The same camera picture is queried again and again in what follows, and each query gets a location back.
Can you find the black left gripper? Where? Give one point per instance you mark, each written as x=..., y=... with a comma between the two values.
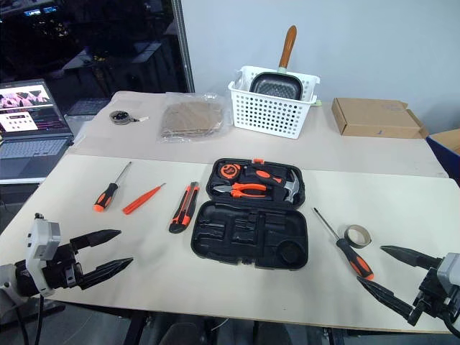
x=64, y=269

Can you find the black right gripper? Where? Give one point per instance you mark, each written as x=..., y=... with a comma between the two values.
x=433, y=294

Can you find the black electrical tape roll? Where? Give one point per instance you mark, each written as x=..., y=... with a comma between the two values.
x=363, y=245

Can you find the orange tester pen screwdriver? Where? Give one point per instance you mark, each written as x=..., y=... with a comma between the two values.
x=140, y=201

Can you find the black orange utility knife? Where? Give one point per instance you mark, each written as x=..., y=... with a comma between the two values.
x=183, y=212

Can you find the black plastic tool case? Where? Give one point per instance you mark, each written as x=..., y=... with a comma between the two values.
x=223, y=237

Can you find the dark rounded shape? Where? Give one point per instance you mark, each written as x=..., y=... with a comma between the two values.
x=179, y=334

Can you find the open grey laptop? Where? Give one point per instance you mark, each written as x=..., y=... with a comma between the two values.
x=28, y=143

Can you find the blue box with cardboard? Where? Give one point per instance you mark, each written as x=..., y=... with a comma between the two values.
x=443, y=151

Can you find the round black metal gadget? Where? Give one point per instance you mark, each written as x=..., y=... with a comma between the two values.
x=120, y=117

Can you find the dark keyboard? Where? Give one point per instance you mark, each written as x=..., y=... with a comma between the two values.
x=86, y=107

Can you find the orange black tape measure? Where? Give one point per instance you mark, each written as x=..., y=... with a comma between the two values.
x=228, y=171

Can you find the clear bag of brown mats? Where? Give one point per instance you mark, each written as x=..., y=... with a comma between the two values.
x=190, y=118

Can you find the flat brown cardboard box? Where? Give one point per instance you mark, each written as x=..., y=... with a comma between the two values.
x=370, y=115

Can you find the small green tag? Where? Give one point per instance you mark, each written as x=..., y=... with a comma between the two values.
x=317, y=103

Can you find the white perforated plastic basket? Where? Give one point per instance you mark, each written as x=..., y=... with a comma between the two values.
x=266, y=115

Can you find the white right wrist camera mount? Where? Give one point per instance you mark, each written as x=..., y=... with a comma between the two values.
x=449, y=267

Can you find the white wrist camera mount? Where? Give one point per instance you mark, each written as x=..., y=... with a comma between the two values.
x=449, y=267
x=41, y=244

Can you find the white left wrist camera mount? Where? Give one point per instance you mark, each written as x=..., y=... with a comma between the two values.
x=41, y=244

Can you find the grey metal window post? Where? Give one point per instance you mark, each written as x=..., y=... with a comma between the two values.
x=183, y=46

